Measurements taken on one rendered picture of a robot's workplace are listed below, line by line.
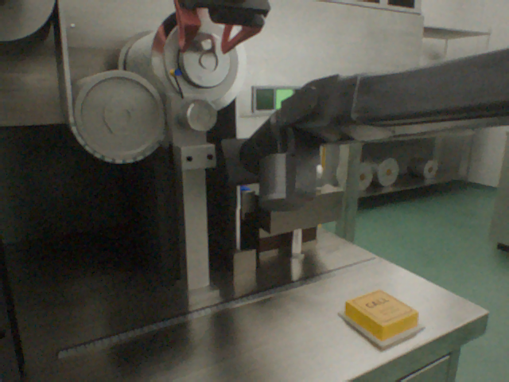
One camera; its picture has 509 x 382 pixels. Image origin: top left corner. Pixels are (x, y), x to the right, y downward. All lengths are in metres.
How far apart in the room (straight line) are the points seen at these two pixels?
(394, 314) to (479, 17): 5.20
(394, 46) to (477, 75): 0.97
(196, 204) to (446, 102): 0.35
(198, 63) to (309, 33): 0.58
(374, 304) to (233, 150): 0.30
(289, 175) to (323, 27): 0.74
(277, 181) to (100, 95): 0.27
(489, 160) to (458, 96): 5.07
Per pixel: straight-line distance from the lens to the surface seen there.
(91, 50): 0.88
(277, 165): 0.45
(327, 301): 0.60
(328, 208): 0.70
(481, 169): 5.47
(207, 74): 0.56
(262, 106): 1.00
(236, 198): 0.64
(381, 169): 4.19
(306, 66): 1.09
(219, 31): 0.59
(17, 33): 0.55
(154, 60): 0.56
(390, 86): 0.39
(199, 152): 0.51
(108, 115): 0.55
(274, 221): 0.64
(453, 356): 0.71
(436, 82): 0.36
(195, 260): 0.58
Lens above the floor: 1.21
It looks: 15 degrees down
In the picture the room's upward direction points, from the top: straight up
